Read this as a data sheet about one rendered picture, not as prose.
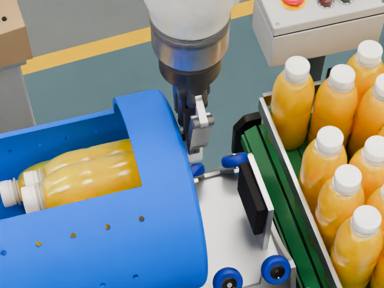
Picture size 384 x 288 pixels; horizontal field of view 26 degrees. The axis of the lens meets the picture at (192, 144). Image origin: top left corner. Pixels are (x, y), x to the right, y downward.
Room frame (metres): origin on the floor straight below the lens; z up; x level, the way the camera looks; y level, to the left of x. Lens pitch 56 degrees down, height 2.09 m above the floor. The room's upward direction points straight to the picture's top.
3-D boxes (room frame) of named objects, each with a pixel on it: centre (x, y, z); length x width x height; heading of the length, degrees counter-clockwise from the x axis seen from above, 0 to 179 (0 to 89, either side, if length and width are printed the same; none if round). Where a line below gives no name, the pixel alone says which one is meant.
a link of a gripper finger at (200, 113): (0.60, -0.01, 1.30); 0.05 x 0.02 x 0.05; 16
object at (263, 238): (0.64, -0.09, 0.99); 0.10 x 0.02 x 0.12; 16
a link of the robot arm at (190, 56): (0.64, 0.00, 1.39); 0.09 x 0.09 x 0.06
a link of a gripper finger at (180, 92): (0.63, 0.00, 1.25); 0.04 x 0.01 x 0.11; 106
